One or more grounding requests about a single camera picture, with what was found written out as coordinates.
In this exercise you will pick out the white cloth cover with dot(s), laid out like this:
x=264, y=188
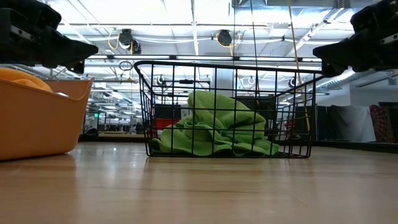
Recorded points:
x=351, y=123

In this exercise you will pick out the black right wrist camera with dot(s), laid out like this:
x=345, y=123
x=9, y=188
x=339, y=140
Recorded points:
x=376, y=15

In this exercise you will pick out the black storage box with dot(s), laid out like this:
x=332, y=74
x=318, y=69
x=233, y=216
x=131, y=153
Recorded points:
x=166, y=111

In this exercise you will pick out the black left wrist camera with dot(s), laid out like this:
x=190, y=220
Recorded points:
x=28, y=12

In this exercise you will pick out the red storage box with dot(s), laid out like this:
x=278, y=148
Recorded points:
x=164, y=123

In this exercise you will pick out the red patterned cloth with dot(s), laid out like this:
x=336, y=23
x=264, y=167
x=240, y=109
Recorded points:
x=381, y=123

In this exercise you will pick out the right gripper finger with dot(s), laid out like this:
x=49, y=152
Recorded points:
x=339, y=54

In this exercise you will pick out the green microfiber towel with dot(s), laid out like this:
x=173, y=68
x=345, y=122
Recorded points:
x=225, y=101
x=183, y=140

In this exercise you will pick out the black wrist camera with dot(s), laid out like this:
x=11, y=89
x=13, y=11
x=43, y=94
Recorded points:
x=376, y=15
x=28, y=12

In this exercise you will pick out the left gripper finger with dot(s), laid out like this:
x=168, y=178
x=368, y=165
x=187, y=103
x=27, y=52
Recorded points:
x=68, y=49

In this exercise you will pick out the white pillar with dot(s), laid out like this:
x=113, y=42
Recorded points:
x=224, y=81

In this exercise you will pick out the orange plastic bin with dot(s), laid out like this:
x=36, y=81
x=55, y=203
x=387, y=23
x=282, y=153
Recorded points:
x=37, y=124

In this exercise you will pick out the black computer box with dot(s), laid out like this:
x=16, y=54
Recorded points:
x=267, y=105

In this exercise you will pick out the orange microfiber towel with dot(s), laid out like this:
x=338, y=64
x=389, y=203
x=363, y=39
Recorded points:
x=26, y=83
x=18, y=74

